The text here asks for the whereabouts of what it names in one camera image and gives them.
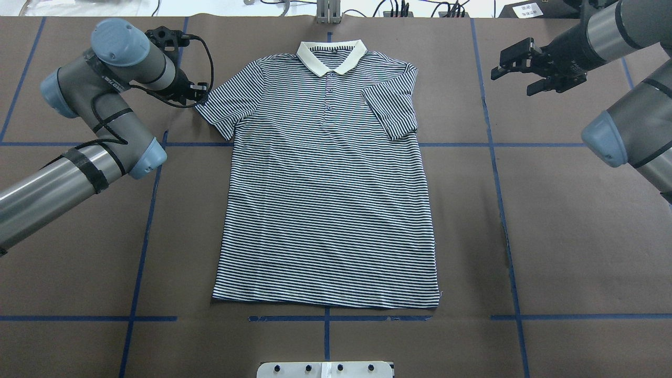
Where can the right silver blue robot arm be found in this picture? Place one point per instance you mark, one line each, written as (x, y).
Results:
(636, 129)

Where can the navy white striped polo shirt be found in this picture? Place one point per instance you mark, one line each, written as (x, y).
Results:
(328, 201)

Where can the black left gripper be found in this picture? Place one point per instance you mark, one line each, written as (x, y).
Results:
(182, 83)

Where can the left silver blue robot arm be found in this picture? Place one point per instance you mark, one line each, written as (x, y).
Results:
(120, 57)

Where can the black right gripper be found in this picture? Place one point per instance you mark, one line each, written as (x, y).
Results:
(573, 45)

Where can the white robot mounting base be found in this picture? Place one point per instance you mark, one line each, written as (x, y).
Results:
(327, 369)

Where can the aluminium frame post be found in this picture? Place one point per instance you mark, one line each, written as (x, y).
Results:
(328, 12)

